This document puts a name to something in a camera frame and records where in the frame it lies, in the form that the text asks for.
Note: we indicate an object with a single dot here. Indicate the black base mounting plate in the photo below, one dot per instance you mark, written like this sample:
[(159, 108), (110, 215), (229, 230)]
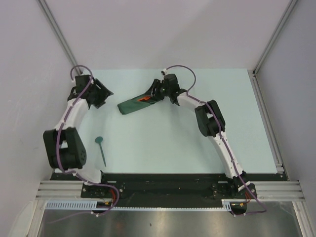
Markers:
[(171, 190)]

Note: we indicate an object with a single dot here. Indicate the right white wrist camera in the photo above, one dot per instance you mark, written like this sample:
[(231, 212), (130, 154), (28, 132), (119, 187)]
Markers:
[(164, 72)]

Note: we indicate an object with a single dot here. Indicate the white slotted cable duct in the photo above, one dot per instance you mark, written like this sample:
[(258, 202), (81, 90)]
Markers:
[(85, 205)]

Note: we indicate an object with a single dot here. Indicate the aluminium frame post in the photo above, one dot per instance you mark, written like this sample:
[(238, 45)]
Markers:
[(47, 12), (275, 35)]

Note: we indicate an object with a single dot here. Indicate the right aluminium table rail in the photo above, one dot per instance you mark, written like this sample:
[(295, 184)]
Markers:
[(267, 124)]

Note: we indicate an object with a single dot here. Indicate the orange plastic fork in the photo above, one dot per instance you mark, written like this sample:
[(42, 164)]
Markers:
[(144, 98)]

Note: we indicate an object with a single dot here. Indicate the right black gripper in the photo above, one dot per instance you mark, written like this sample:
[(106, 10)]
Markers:
[(157, 84)]

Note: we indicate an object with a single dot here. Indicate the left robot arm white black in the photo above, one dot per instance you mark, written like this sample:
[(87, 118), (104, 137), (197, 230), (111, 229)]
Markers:
[(64, 147)]

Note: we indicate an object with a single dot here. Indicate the teal plastic utensil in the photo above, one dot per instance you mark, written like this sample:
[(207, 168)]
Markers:
[(99, 140)]

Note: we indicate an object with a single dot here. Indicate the front aluminium extrusion rail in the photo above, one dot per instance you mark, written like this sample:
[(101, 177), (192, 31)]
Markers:
[(266, 190)]

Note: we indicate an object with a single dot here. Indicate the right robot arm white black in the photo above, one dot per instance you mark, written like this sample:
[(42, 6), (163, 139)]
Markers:
[(210, 123)]

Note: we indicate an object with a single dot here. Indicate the dark green cloth napkin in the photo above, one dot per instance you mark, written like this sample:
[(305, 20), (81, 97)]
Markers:
[(133, 105)]

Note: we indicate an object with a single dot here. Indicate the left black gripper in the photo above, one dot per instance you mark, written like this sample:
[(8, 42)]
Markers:
[(103, 95)]

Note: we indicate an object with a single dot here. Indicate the right aluminium frame post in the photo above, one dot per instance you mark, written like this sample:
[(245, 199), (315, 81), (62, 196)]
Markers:
[(275, 35)]

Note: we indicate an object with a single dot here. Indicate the left aluminium frame post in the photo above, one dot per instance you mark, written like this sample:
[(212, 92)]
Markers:
[(47, 12)]

